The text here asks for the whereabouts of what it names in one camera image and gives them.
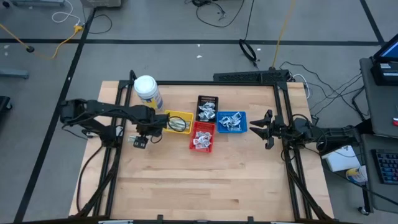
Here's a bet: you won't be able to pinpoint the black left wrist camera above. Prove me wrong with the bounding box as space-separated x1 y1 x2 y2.
154 113 170 129

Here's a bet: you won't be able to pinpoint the straight black cable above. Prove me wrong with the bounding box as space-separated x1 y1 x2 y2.
244 0 256 41

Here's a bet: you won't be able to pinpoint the yellow plastic basket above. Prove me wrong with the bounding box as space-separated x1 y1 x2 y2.
164 110 195 135

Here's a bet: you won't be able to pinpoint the laptop with blue screen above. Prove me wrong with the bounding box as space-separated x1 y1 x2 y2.
373 33 398 63

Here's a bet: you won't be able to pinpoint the grey furniture base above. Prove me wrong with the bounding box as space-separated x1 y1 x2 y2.
11 0 66 7

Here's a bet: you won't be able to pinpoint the silver left mounting plate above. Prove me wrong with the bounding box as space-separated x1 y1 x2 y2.
83 126 124 138

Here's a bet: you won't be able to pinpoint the black desk cables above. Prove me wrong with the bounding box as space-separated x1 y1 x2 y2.
279 60 366 122

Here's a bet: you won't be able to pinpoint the white box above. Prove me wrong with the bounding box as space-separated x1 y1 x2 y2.
321 145 361 173

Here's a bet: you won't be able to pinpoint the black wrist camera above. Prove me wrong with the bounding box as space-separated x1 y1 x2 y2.
154 113 170 129
292 117 313 139

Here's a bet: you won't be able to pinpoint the grey floor bar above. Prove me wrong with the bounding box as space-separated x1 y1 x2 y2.
0 68 30 80

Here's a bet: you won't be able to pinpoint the yellow extension cable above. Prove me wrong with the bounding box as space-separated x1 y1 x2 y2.
0 23 84 60

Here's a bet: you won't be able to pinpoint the thin black floor cable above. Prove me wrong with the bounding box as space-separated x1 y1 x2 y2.
82 4 113 35

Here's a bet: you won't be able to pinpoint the coiled black cable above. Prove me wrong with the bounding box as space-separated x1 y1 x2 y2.
238 39 258 62

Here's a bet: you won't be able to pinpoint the white power cable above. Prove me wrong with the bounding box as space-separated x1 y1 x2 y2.
292 73 312 100

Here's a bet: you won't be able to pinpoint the grey box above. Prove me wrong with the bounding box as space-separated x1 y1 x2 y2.
80 0 122 9

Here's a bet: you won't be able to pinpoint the white floor cable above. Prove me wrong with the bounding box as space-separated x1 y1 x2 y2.
52 0 82 26

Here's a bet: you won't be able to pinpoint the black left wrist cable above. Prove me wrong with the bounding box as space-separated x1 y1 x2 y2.
150 115 188 144

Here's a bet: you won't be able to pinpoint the lying wipes canister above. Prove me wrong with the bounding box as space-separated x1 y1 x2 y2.
345 166 369 184

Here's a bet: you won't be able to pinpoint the yellow hanging power cable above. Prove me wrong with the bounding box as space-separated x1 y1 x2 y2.
272 0 297 68

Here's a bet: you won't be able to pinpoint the disinfecting wipes canister white lid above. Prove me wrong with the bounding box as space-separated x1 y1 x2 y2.
133 75 164 113

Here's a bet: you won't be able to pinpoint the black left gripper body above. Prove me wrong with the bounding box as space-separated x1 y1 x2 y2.
136 113 164 138

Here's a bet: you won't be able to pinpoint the black cable bundle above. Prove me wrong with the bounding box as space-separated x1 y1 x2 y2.
185 0 245 29

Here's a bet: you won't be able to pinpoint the black plastic basket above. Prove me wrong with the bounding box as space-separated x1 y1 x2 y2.
195 95 219 123

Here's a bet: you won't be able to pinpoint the black power strip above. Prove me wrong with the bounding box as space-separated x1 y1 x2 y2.
213 69 290 83

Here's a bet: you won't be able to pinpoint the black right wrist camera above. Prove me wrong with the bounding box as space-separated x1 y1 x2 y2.
292 117 313 139

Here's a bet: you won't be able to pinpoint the red plastic basket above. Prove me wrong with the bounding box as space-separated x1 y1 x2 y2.
188 121 216 154

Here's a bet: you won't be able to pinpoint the blue plastic basket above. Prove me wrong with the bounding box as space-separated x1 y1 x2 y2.
216 111 248 134

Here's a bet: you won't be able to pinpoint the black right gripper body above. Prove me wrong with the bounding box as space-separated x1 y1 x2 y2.
269 115 289 142

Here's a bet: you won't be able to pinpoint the black desktop device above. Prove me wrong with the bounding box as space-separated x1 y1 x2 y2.
370 60 398 87

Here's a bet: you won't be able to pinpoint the grey keyboard desk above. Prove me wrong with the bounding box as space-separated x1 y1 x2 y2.
359 134 398 215

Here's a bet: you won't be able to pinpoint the black keyboard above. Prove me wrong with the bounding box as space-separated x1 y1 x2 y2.
371 149 398 186

